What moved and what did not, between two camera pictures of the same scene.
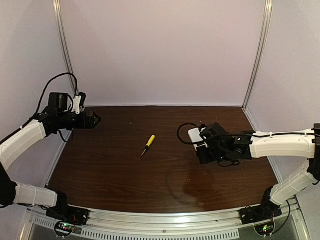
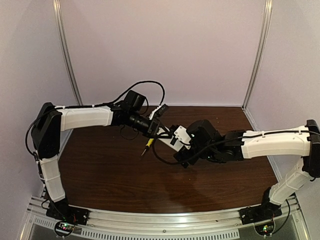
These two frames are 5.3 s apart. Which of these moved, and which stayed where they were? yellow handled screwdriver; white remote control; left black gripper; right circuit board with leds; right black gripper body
Moved: white remote control; right black gripper body; left black gripper
Stayed: yellow handled screwdriver; right circuit board with leds
